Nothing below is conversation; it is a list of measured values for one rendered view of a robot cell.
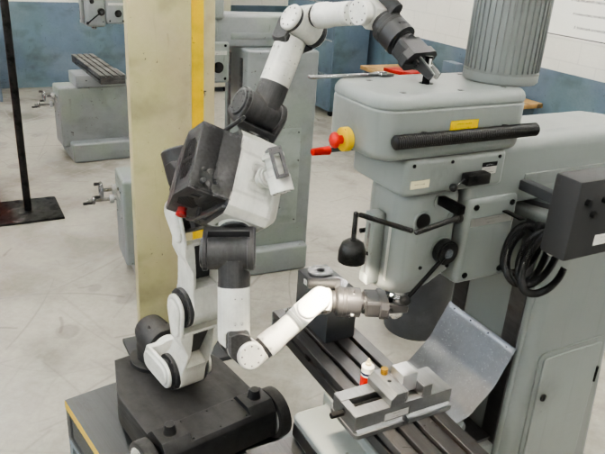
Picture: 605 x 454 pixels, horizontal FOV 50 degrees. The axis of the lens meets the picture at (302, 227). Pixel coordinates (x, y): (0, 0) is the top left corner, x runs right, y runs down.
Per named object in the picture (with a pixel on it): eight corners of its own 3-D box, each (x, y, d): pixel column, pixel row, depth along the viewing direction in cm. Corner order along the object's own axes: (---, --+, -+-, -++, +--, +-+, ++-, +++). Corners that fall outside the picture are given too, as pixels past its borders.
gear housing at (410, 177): (402, 200, 162) (407, 161, 158) (350, 169, 181) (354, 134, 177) (502, 185, 177) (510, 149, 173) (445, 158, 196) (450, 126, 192)
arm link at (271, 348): (304, 336, 185) (252, 382, 180) (291, 328, 194) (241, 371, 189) (284, 308, 182) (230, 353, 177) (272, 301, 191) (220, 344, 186)
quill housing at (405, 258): (393, 305, 177) (409, 195, 165) (354, 273, 194) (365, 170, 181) (448, 293, 186) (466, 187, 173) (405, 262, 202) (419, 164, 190)
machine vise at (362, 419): (355, 440, 184) (358, 409, 179) (329, 409, 196) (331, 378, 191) (452, 408, 199) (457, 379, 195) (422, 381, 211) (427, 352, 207)
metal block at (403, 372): (401, 393, 192) (403, 376, 190) (389, 381, 197) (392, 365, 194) (415, 388, 194) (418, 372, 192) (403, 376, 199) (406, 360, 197)
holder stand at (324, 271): (324, 344, 227) (329, 294, 219) (294, 313, 245) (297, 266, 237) (353, 336, 233) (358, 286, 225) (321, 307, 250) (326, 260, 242)
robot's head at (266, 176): (262, 198, 180) (279, 191, 173) (252, 163, 181) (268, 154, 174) (282, 195, 184) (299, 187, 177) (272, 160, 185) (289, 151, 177)
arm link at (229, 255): (206, 288, 176) (205, 238, 174) (209, 283, 185) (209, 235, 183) (249, 288, 176) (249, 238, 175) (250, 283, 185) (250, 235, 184)
